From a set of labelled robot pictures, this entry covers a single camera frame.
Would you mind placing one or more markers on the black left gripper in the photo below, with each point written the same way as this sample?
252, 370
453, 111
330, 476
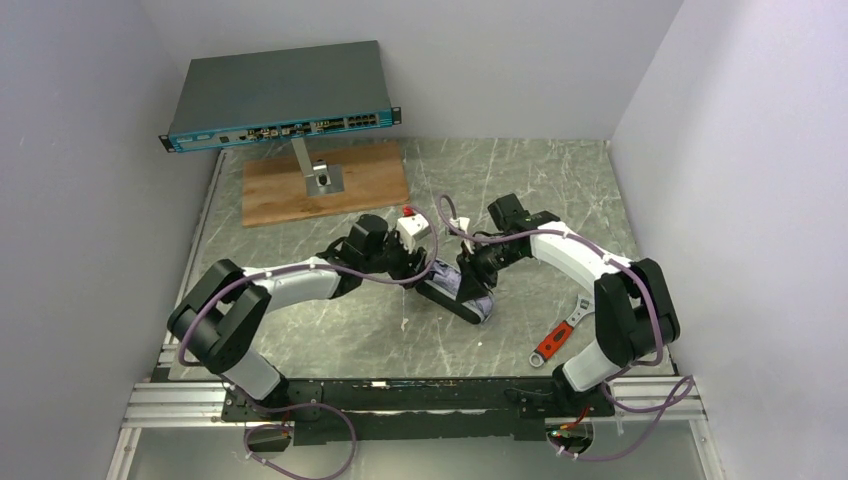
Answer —
411, 266

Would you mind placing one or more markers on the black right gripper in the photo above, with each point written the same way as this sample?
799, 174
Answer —
475, 272

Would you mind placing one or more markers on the lilac folding umbrella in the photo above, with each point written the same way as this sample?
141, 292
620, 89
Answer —
446, 279

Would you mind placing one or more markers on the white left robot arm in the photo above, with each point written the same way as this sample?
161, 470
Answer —
217, 320

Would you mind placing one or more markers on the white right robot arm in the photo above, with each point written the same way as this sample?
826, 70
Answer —
634, 314

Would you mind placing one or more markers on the wooden base board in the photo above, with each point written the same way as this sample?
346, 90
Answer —
274, 190

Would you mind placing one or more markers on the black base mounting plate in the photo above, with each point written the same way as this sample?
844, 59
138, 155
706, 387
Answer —
331, 410

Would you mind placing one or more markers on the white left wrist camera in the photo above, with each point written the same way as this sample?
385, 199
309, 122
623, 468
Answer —
412, 228

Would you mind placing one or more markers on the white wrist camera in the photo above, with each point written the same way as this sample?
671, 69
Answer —
412, 228
461, 224

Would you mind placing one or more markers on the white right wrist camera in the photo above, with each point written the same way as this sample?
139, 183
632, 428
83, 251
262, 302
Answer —
461, 224

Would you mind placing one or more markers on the metal stand bracket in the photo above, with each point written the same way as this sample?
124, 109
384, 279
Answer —
321, 178

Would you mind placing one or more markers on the red handled adjustable wrench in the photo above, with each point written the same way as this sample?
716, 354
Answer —
558, 336

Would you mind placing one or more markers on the grey network switch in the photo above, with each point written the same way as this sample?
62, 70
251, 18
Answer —
248, 98

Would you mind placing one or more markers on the aluminium rail frame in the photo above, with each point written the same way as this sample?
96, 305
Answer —
648, 399

